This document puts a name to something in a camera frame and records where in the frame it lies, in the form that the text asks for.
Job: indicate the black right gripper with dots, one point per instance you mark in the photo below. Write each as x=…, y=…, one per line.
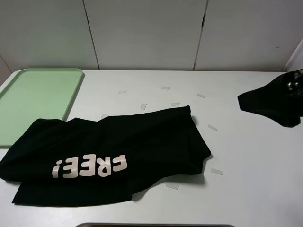
x=281, y=100

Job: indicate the black short sleeve t-shirt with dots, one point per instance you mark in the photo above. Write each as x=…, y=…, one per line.
x=86, y=163

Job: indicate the light green plastic tray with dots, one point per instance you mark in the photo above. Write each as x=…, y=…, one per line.
x=33, y=94

